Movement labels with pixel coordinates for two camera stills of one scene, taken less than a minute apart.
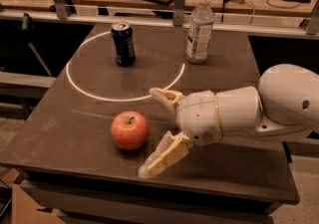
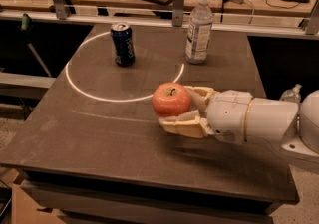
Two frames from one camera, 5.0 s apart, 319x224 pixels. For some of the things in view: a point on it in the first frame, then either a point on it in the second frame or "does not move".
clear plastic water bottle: x=200 y=31 does not move
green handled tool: x=26 y=26 does not move
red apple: x=129 y=130 to x=170 y=99
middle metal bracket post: x=178 y=3 does not move
